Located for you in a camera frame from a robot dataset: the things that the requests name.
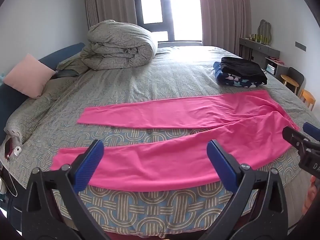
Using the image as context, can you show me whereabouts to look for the pink pants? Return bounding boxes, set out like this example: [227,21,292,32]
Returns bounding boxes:
[50,89,300,193]

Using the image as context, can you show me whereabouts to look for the folded blue patterned garment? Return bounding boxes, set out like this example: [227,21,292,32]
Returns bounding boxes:
[213,61,260,88]

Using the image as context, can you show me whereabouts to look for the grey chair with wooden seat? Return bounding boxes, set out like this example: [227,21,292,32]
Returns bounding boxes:
[280,67,305,94]

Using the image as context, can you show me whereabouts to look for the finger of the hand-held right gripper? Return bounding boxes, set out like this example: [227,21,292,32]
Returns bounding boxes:
[303,122,320,141]
[282,126,320,155]

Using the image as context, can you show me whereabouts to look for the grey vanity table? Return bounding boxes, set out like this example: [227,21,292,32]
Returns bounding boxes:
[239,37,280,67]

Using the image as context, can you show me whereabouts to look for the folded black garment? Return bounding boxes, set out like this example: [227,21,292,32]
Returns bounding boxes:
[220,56,268,85]

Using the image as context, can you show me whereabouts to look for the person's right hand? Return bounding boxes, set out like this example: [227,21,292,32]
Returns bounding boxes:
[302,174,320,217]

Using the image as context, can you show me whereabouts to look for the beige curtain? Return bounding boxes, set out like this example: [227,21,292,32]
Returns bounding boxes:
[84,0,138,32]
[197,0,252,55]

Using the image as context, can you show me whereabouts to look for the wooden stool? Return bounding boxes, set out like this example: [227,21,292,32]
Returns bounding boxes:
[299,89,316,111]

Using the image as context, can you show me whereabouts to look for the blue headboard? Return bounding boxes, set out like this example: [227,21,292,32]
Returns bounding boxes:
[0,42,85,143]

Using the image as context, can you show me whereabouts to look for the wavy framed mirror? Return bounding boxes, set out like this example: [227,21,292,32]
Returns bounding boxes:
[257,19,272,46]

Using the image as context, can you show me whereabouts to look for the dark framed window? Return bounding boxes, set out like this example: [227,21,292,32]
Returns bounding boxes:
[132,0,203,43]

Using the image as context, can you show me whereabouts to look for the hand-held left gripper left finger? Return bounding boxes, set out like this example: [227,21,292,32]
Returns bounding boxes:
[21,139,105,240]

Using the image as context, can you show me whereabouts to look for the grey side shelf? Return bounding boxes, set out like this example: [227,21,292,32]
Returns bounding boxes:
[264,56,288,77]

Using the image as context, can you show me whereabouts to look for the rolled patterned duvet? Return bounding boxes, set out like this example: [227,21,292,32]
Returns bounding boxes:
[56,19,158,71]

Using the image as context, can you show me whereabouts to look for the red phone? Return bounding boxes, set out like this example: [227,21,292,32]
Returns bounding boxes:
[4,137,14,159]

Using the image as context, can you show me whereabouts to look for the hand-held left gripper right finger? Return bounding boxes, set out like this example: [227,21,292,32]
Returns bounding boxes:
[206,139,290,240]

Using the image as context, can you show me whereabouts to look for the pink pillow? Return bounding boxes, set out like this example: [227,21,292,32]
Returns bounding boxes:
[4,53,57,99]

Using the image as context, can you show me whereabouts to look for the grey pillow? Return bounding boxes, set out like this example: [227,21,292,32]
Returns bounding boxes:
[53,69,81,78]

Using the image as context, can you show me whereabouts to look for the bed with patterned bedspread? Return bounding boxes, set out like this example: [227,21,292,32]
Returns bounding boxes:
[0,44,320,233]

